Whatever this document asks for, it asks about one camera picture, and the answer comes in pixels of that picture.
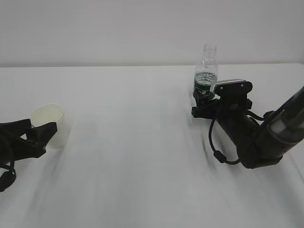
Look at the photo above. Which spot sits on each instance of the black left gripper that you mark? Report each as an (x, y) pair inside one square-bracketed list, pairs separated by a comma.
[(14, 148)]

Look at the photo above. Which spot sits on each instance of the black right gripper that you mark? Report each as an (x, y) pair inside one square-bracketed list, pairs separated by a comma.
[(230, 111)]

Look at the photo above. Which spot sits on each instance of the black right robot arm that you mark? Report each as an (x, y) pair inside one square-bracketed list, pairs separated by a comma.
[(260, 141)]

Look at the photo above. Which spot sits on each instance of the white paper cup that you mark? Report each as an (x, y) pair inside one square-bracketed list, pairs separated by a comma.
[(52, 113)]

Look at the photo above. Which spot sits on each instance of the clear green-label water bottle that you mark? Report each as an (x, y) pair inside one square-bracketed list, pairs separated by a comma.
[(206, 73)]

